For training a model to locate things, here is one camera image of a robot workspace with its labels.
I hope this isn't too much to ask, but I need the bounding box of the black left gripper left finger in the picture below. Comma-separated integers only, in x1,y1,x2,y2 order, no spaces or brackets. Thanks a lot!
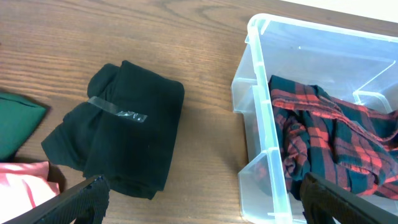
6,175,110,224

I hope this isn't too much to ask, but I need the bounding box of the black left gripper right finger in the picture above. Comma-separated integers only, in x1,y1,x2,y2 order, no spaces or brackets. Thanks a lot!
300,172,397,224

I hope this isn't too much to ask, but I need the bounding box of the red black plaid shirt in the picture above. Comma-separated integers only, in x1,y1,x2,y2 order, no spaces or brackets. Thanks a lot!
269,75,397,200

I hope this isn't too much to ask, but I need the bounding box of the black garment with tape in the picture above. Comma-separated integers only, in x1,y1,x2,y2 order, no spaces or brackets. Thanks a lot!
42,61,185,199

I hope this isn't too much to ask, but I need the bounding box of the pink folded garment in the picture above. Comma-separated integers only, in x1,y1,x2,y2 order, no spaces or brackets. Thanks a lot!
1,161,60,223

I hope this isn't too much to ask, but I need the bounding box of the dark green folded cloth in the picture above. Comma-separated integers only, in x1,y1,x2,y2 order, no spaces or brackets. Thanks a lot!
1,93,46,162

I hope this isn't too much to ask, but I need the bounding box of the clear plastic storage bin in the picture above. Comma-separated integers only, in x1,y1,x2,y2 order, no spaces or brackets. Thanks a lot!
231,14,397,223

